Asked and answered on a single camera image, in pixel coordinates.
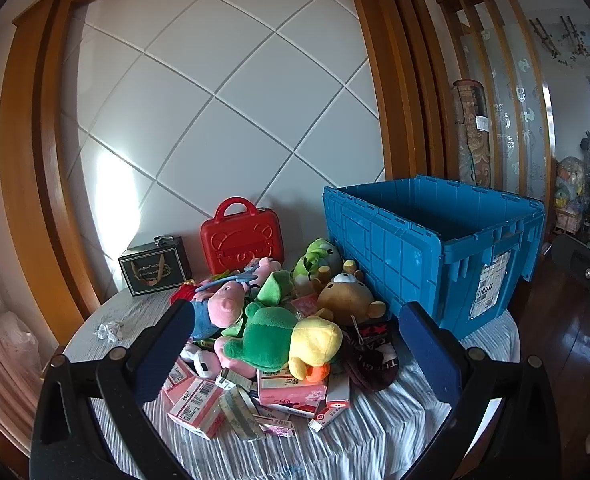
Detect pink plush toy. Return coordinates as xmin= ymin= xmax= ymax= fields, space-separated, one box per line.
xmin=214 ymin=335 xmax=261 ymax=378

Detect dark printed cap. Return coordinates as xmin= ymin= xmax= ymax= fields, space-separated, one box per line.
xmin=342 ymin=317 xmax=401 ymax=392

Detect large pink white medicine box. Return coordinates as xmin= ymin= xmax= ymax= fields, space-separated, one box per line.
xmin=167 ymin=377 xmax=227 ymax=441

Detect green plush toy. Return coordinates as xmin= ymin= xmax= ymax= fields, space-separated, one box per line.
xmin=222 ymin=270 xmax=296 ymax=338

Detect clear plastic pack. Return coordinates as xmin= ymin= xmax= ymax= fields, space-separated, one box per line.
xmin=219 ymin=389 xmax=267 ymax=443

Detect green bird plush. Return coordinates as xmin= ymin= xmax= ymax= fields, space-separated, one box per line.
xmin=290 ymin=238 xmax=343 ymax=293

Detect pink tissue pack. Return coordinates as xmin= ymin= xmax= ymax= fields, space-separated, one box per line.
xmin=257 ymin=367 xmax=330 ymax=418
xmin=292 ymin=294 xmax=321 ymax=318

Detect red toy suitcase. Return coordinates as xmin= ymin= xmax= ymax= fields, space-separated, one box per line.
xmin=200 ymin=197 xmax=286 ymax=281

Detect white dog plush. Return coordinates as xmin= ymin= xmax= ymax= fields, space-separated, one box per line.
xmin=181 ymin=342 xmax=221 ymax=378

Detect small green white box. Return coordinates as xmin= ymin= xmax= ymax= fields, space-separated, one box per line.
xmin=215 ymin=369 xmax=253 ymax=393

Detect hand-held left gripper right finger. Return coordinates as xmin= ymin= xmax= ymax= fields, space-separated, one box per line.
xmin=397 ymin=301 xmax=563 ymax=480

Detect blue plastic shoehorn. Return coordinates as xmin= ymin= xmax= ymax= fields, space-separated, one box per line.
xmin=220 ymin=267 xmax=261 ymax=286

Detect bagged plush toys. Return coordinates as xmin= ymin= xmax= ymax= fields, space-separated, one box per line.
xmin=555 ymin=155 xmax=588 ymax=211

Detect blue plastic crate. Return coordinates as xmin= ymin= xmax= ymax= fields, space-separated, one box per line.
xmin=323 ymin=175 xmax=546 ymax=341

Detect small pink white medicine box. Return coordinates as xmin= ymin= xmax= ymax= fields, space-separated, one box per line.
xmin=162 ymin=358 xmax=196 ymax=405

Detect crumpled white paper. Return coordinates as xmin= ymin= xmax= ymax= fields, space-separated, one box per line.
xmin=94 ymin=321 xmax=124 ymax=342

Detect large pig plush blue dress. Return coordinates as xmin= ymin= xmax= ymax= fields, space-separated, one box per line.
xmin=190 ymin=280 xmax=248 ymax=341

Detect green turtle plush yellow head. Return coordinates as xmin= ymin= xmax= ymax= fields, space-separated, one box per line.
xmin=223 ymin=305 xmax=343 ymax=381

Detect white box red label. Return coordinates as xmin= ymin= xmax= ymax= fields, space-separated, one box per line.
xmin=307 ymin=375 xmax=351 ymax=432

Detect wooden frosted glass partition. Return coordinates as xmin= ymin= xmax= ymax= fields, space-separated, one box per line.
xmin=435 ymin=0 xmax=556 ymax=206

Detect wooden wall frame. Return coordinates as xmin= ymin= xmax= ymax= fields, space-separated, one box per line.
xmin=0 ymin=0 xmax=458 ymax=333

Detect rolled patterned carpet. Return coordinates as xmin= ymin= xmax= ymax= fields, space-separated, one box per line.
xmin=452 ymin=79 xmax=496 ymax=186

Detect black gift box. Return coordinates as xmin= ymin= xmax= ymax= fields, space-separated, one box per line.
xmin=118 ymin=235 xmax=193 ymax=298

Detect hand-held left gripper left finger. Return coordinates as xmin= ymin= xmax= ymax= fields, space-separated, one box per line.
xmin=29 ymin=300 xmax=198 ymax=480

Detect brown bear plush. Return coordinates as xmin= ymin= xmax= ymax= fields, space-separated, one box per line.
xmin=317 ymin=259 xmax=388 ymax=326

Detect small pig plush teal dress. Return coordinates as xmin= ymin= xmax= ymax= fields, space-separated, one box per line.
xmin=252 ymin=257 xmax=283 ymax=286

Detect round desktop with white cloth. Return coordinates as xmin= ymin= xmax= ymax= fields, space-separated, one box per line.
xmin=62 ymin=285 xmax=521 ymax=480

